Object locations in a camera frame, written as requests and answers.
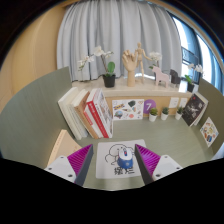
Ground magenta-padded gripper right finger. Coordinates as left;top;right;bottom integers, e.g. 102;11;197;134
134;143;184;186

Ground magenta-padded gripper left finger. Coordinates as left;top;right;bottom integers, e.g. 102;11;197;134
44;143;95;187

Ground blue and white computer mouse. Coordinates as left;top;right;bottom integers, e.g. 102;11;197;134
116;146;134;170

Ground white cartoon-print mouse pad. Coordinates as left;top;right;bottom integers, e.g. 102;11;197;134
95;138;148;180

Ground small plant, white pot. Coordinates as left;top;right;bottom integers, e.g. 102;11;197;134
174;106;184;121
161;106;170;121
148;107;159;123

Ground thick white book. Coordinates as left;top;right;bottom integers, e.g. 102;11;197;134
57;87;83;141
68;89;90;139

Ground white food sticker card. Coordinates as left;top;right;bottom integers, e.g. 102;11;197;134
199;116;220;148

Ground brown kraft book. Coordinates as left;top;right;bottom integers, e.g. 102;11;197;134
73;91;101;140

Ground dark cover book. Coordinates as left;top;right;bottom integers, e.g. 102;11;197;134
181;93;206;128

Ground purple round sign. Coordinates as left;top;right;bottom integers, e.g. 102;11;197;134
143;98;158;117

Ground red photo-cover book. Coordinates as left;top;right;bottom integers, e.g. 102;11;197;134
83;88;114;139

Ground white sticker sheet card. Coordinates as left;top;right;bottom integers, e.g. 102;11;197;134
111;98;145;121

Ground wooden desk ledge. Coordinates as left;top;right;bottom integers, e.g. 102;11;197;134
71;76;201;118

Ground small white orchid, black pot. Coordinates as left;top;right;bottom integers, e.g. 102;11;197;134
183;63;205;93

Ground black wooden horse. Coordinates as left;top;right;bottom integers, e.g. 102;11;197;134
169;68;182;86

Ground pink wooden horse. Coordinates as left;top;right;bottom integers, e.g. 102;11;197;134
151;65;171;89

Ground large white orchid, black pot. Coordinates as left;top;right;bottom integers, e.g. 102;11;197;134
77;45;117;89

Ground wooden hand model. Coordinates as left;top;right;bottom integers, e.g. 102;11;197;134
121;49;139;88

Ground white orchid flowers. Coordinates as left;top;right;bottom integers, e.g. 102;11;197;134
148;50;164;71

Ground grey curtain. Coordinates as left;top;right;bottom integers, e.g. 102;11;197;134
56;0;183;83

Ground white wall socket plate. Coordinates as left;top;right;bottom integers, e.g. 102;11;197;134
168;96;180;109
179;97;189;108

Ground window with dark frame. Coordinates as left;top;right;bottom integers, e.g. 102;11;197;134
171;14;224;94

